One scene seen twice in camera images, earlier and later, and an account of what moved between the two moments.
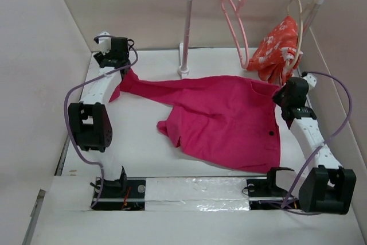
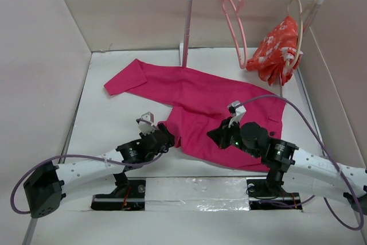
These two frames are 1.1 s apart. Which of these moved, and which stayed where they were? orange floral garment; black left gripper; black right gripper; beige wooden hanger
Moved: black right gripper; black left gripper
Stayed: orange floral garment; beige wooden hanger
